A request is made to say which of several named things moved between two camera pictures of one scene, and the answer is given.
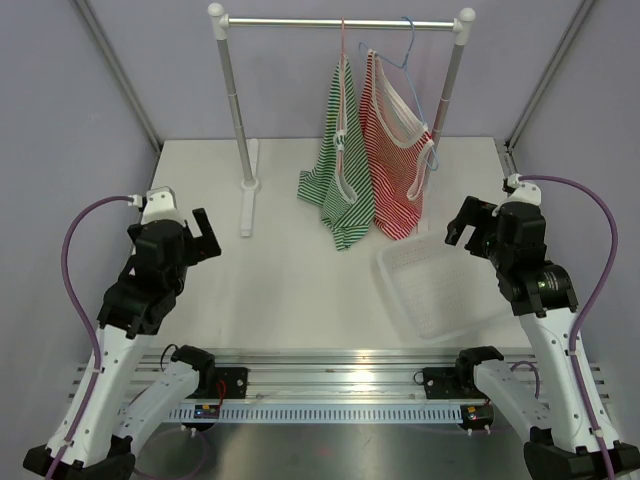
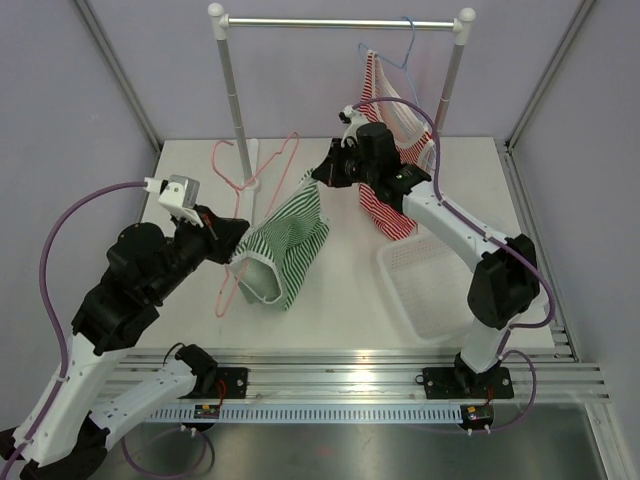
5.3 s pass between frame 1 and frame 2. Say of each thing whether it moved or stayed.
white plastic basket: stayed
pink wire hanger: moved
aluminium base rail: stayed
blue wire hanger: stayed
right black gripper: moved
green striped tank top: moved
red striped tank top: stayed
